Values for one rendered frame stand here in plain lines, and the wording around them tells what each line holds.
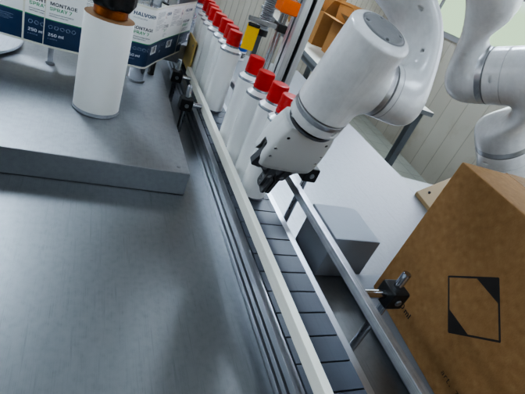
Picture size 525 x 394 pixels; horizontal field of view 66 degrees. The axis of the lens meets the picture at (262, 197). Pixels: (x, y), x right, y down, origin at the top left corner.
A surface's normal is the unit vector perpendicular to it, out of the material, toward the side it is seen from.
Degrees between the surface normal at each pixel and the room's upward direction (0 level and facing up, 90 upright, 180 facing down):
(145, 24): 90
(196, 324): 0
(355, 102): 112
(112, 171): 90
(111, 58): 90
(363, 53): 105
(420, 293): 90
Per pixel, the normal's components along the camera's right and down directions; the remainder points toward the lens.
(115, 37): 0.56, 0.61
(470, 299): -0.91, -0.17
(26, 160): 0.29, 0.60
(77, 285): 0.35, -0.79
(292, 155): 0.11, 0.85
